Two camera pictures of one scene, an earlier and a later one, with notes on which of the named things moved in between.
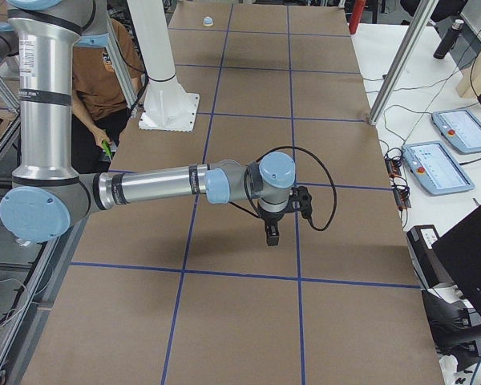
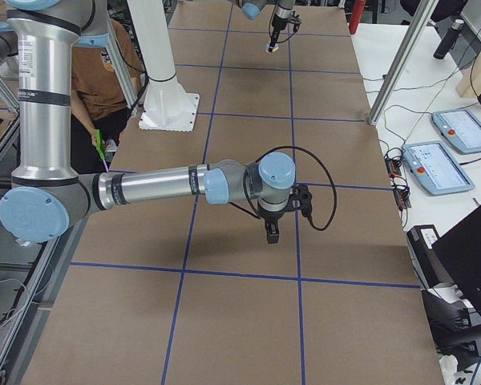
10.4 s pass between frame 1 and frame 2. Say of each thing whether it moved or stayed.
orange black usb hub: stayed
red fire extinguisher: stayed
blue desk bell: moved
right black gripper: stayed
